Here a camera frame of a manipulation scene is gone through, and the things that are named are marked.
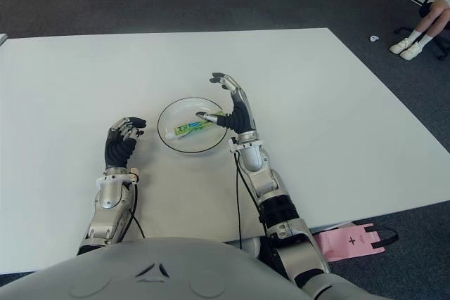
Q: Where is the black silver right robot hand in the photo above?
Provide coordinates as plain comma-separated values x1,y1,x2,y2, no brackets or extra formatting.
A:
195,72,257,136

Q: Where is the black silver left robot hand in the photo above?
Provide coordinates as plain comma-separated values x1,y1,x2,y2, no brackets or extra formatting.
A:
104,116,148,169

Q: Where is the green white toothpaste tube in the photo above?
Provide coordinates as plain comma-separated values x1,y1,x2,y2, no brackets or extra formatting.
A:
165,110,226,140

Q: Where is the white plate with black rim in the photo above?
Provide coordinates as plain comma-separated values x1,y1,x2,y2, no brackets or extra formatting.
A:
157,97,229,155

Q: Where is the grey robot torso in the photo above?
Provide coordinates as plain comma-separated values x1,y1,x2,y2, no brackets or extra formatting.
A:
0,236,310,300

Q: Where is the pink paper bag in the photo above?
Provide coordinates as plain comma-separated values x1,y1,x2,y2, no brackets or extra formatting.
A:
312,223,400,262

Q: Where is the seated person with white shoes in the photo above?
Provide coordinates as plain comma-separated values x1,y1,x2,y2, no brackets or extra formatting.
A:
388,0,450,60

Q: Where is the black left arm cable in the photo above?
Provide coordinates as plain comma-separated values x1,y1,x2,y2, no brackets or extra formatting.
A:
128,182,146,240

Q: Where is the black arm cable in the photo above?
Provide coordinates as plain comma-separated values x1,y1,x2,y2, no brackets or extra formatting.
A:
234,150,268,252
128,182,146,240

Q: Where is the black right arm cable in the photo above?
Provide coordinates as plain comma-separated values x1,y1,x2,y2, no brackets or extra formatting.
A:
234,150,268,252

